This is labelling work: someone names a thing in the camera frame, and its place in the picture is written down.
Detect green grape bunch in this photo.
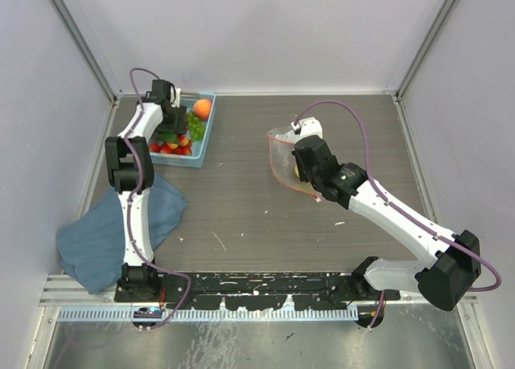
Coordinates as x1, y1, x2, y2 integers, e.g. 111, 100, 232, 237
187, 112, 206, 141

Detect clear zip bag orange zipper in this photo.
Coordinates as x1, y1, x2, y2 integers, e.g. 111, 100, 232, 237
267, 125, 321, 202

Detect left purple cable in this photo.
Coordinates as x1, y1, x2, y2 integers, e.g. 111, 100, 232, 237
122, 67, 192, 330

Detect blue cloth towel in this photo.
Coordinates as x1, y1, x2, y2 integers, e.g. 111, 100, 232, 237
56, 174, 187, 294

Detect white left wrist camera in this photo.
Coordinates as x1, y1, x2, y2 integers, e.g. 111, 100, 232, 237
171, 84, 182, 108

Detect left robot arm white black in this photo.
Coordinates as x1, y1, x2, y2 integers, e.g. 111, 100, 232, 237
105, 78, 187, 301

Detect light blue plastic basket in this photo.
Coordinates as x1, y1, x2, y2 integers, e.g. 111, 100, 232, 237
149, 92, 216, 168

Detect red strawberries pile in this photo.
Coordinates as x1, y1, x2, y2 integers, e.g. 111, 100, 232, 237
149, 136, 192, 156

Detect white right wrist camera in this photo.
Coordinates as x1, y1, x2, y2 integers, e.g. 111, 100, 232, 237
290, 117, 323, 140

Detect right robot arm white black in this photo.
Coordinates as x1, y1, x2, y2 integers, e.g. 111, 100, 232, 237
292, 135, 481, 311

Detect green leaves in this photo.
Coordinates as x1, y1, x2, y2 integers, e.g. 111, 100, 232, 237
155, 132, 179, 144

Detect slotted cable duct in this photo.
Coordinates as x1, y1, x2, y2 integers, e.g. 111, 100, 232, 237
56, 304, 359, 322

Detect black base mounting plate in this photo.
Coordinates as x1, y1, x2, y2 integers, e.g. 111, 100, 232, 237
114, 273, 381, 311

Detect orange peach fruit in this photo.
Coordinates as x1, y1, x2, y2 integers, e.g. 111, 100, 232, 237
192, 99, 212, 121

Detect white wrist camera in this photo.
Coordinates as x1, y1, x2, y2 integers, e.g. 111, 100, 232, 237
290, 117, 323, 140
171, 84, 182, 108

